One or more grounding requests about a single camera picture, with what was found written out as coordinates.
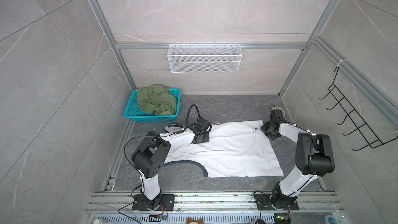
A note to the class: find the aluminium front rail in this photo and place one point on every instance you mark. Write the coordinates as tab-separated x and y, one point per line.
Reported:
218	202

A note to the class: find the white tank top navy trim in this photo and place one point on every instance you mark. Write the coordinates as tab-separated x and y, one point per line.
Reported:
235	149

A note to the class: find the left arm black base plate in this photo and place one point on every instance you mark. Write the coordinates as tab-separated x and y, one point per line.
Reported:
161	202

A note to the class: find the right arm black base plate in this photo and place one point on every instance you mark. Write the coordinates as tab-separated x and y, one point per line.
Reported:
269	202

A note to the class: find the roll of white tape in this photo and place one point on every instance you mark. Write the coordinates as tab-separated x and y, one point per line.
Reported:
279	108

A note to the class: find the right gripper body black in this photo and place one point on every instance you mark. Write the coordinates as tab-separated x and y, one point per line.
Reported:
267	128

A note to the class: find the green tank top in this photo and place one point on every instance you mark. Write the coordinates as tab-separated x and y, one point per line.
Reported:
157	100

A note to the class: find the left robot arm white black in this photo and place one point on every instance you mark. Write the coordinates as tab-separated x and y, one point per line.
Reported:
150	156

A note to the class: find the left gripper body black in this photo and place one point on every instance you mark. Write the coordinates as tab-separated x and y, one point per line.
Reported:
205	136

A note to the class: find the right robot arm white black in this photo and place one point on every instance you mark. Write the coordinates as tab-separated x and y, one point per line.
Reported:
313	158

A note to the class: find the black wire hook rack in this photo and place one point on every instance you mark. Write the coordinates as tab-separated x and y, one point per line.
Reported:
360	125

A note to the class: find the white wire mesh shelf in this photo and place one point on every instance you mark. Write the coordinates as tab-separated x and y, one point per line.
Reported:
204	58

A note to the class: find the teal plastic basket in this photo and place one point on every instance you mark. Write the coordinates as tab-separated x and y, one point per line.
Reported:
134	112

